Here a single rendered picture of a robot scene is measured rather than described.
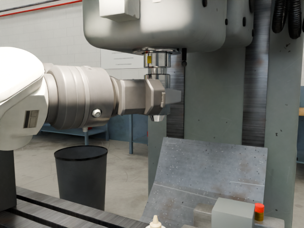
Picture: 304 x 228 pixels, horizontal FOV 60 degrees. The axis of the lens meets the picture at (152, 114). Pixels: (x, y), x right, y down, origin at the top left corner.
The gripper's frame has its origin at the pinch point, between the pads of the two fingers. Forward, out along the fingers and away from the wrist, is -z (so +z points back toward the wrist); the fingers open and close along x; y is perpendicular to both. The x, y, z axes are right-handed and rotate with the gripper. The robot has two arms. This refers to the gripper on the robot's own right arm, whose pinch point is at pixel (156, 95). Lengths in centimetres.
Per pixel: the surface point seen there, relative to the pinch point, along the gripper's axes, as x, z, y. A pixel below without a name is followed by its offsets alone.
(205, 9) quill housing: -11.3, 0.6, -12.1
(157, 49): -3.4, 2.7, -7.5
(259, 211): -14.2, -10.9, 18.8
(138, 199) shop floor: 189, -125, 122
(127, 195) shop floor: 204, -120, 122
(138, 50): -0.6, 4.3, -7.4
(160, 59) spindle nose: -2.2, 1.0, -6.1
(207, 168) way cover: 13.7, -30.1, 22.8
